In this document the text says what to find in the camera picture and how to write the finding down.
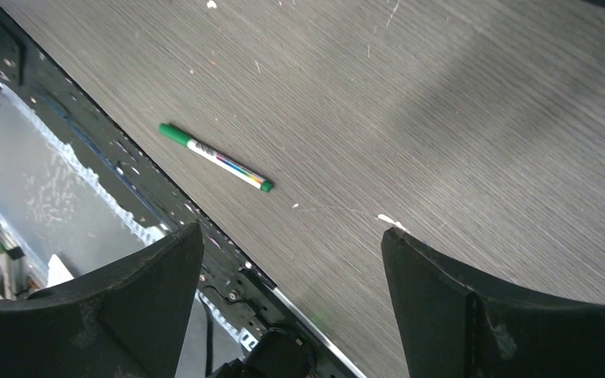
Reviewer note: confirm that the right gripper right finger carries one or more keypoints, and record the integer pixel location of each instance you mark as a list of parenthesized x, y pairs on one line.
[(457, 321)]

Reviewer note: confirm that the green whiteboard marker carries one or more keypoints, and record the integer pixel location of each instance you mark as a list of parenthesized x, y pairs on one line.
[(184, 139)]

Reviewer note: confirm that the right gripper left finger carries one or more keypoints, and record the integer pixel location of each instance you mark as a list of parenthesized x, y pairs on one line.
[(126, 319)]

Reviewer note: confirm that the aluminium slotted rail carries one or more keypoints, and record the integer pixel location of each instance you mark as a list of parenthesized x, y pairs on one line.
[(54, 207)]

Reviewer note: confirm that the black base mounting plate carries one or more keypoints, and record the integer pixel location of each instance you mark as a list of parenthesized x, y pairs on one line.
[(242, 299)]

